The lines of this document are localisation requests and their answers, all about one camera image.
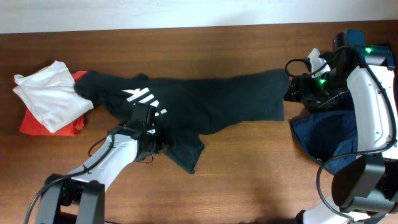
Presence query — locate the navy blue garment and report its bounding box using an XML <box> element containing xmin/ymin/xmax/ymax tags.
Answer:
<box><xmin>290</xmin><ymin>110</ymin><xmax>358</xmax><ymax>164</ymax></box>

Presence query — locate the red folded shirt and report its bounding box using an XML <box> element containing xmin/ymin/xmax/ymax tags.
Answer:
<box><xmin>19</xmin><ymin>71</ymin><xmax>87</xmax><ymax>136</ymax></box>

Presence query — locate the white folded shirt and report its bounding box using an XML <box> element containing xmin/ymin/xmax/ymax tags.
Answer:
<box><xmin>13</xmin><ymin>61</ymin><xmax>94</xmax><ymax>133</ymax></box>

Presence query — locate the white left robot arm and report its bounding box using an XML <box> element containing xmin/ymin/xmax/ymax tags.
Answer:
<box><xmin>24</xmin><ymin>128</ymin><xmax>162</xmax><ymax>223</ymax></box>

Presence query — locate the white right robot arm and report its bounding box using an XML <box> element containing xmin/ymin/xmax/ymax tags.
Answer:
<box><xmin>287</xmin><ymin>44</ymin><xmax>397</xmax><ymax>223</ymax></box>

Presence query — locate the dark green Nike t-shirt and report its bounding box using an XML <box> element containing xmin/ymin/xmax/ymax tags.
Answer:
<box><xmin>74</xmin><ymin>70</ymin><xmax>290</xmax><ymax>174</ymax></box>

